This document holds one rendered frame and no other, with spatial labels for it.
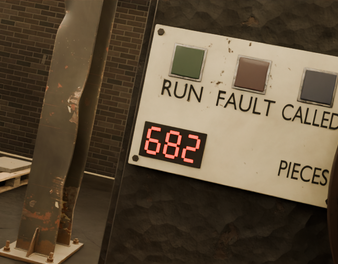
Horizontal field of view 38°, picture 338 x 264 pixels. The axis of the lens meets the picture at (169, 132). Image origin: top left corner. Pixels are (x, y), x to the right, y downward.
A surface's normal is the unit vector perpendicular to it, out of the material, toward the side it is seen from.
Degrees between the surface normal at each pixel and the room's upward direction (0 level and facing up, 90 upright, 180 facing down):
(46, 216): 90
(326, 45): 90
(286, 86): 90
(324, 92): 90
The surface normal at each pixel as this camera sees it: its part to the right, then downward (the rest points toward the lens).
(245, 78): -0.15, 0.02
